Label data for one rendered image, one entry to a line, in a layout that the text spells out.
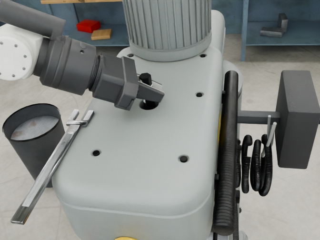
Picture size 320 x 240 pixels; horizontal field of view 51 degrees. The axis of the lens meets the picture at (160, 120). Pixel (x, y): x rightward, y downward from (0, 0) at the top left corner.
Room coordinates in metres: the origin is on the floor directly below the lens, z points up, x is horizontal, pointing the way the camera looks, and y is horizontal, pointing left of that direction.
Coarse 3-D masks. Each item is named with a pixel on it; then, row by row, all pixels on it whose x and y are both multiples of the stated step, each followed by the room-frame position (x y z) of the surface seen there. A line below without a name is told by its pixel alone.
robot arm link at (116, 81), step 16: (80, 48) 0.50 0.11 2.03; (80, 64) 0.47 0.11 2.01; (96, 64) 0.50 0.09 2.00; (112, 64) 0.51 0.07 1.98; (128, 64) 0.53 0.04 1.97; (64, 80) 0.46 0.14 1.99; (80, 80) 0.46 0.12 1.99; (96, 80) 0.48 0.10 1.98; (112, 80) 0.47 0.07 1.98; (128, 80) 0.47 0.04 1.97; (96, 96) 0.47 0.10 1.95; (112, 96) 0.47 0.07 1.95; (128, 96) 0.45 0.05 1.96
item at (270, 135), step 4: (268, 116) 0.70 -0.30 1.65; (268, 120) 0.70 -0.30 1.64; (268, 124) 0.70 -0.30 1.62; (276, 124) 0.66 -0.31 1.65; (268, 128) 0.70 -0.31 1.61; (272, 128) 0.67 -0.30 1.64; (268, 132) 0.70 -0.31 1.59; (272, 132) 0.67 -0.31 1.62; (268, 136) 0.71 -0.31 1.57; (272, 136) 0.67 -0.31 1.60; (268, 140) 0.68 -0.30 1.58; (272, 140) 0.74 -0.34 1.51; (268, 144) 0.68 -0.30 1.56; (272, 144) 0.74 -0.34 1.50; (264, 152) 0.70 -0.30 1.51
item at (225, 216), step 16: (224, 80) 0.70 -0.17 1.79; (224, 96) 0.62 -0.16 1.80; (224, 112) 0.56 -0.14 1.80; (224, 128) 0.51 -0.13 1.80; (224, 144) 0.46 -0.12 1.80; (224, 160) 0.42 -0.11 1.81; (224, 176) 0.38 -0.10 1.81; (224, 192) 0.35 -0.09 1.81; (224, 208) 0.32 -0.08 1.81; (224, 224) 0.29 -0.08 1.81
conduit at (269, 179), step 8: (248, 136) 0.75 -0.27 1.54; (264, 136) 0.73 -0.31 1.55; (248, 144) 0.72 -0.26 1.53; (256, 144) 0.71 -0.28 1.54; (264, 144) 0.70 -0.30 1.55; (240, 152) 0.78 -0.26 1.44; (256, 152) 0.68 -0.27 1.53; (248, 160) 0.66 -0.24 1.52; (256, 160) 0.66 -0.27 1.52; (264, 160) 0.76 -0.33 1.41; (272, 160) 0.65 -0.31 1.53; (248, 168) 0.65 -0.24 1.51; (256, 168) 0.65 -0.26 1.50; (264, 168) 0.74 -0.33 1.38; (272, 168) 0.63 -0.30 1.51; (240, 176) 0.66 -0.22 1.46; (248, 176) 0.64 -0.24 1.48; (256, 176) 0.64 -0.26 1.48; (264, 176) 0.72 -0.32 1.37; (248, 184) 0.64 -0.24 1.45; (256, 184) 0.63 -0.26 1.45; (264, 184) 0.62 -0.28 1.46; (264, 192) 0.62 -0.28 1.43
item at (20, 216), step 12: (72, 120) 0.48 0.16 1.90; (84, 120) 0.48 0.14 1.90; (72, 132) 0.45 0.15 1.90; (60, 144) 0.42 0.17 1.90; (60, 156) 0.39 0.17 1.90; (48, 168) 0.37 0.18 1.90; (36, 180) 0.35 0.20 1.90; (48, 180) 0.35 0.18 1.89; (36, 192) 0.32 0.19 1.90; (24, 204) 0.30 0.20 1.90; (24, 216) 0.28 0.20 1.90
